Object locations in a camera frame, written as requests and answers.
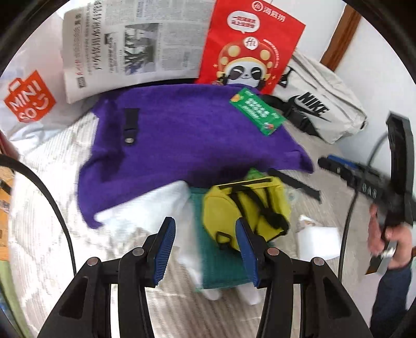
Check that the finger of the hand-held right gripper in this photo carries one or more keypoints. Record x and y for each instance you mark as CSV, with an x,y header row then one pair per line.
x,y
341,161
349,177

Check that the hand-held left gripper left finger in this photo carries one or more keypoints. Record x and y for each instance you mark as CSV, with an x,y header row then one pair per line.
x,y
164,250

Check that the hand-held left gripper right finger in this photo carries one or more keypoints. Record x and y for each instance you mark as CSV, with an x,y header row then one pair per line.
x,y
245,250

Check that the green ribbed cleaning cloth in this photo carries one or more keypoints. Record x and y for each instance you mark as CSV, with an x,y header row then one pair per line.
x,y
217,260

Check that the yellow mesh pouch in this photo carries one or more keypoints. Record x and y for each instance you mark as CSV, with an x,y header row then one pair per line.
x,y
224,208

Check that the white tissue packet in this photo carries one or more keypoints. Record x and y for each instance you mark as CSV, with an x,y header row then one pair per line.
x,y
318,242

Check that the person's right hand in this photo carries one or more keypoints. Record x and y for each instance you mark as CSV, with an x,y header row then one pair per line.
x,y
398,242

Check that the white fluffy cloth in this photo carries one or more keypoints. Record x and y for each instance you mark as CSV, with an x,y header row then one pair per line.
x,y
156,208

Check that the green snack packet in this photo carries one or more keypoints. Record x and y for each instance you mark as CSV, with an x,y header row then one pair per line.
x,y
256,112

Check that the purple towel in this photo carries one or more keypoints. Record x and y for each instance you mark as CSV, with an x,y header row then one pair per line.
x,y
182,136

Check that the person's leg in jeans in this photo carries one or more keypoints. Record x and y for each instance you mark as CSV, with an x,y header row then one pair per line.
x,y
391,299

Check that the red panda print paper bag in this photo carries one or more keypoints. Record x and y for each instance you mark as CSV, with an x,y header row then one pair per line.
x,y
250,42

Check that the white shopping bag orange logo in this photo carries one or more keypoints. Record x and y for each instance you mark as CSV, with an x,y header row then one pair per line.
x,y
26,100

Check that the newspaper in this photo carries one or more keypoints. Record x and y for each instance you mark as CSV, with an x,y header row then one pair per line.
x,y
136,45

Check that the wooden door frame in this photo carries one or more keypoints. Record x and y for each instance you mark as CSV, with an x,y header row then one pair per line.
x,y
341,35

